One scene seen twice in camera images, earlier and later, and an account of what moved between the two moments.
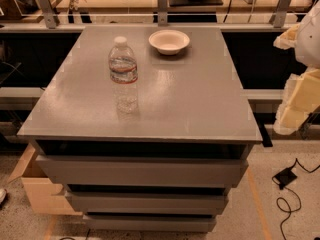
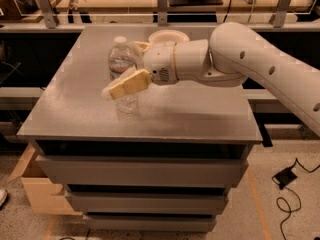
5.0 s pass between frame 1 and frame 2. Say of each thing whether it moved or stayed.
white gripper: moved
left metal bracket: stayed
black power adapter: stayed
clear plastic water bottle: stayed
